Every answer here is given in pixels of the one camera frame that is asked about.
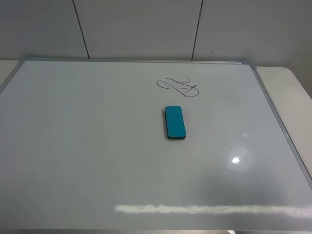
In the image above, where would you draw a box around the teal whiteboard eraser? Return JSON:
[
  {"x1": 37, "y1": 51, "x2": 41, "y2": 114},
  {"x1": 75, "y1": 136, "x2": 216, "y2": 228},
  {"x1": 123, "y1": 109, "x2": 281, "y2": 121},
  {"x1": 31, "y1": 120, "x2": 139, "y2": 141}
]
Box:
[{"x1": 164, "y1": 106, "x2": 187, "y2": 140}]

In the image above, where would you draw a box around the white whiteboard with aluminium frame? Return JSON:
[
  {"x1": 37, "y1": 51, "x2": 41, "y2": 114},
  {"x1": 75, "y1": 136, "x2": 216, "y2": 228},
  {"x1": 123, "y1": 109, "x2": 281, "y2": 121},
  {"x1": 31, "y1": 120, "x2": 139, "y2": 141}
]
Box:
[{"x1": 0, "y1": 58, "x2": 312, "y2": 231}]

